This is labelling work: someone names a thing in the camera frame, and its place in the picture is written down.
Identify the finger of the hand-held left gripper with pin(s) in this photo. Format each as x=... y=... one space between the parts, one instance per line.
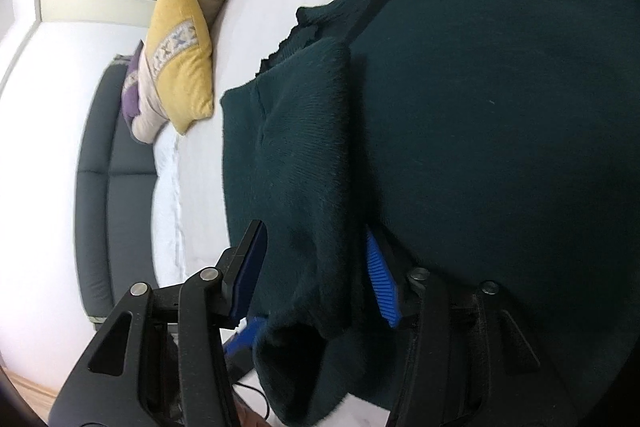
x=245 y=337

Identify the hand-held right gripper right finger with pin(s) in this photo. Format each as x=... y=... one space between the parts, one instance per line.
x=382 y=282

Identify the yellow patterned pillow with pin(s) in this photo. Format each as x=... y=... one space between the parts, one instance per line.
x=182 y=57

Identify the purple pillow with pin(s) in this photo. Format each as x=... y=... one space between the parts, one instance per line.
x=131 y=102

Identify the white bed mattress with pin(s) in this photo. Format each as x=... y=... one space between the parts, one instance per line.
x=240 y=32

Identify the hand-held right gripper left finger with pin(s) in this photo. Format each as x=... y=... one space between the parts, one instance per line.
x=250 y=272

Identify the grey upholstered headboard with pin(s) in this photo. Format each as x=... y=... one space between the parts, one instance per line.
x=115 y=187

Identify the dark green sweater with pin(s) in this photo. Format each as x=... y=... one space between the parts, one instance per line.
x=500 y=107

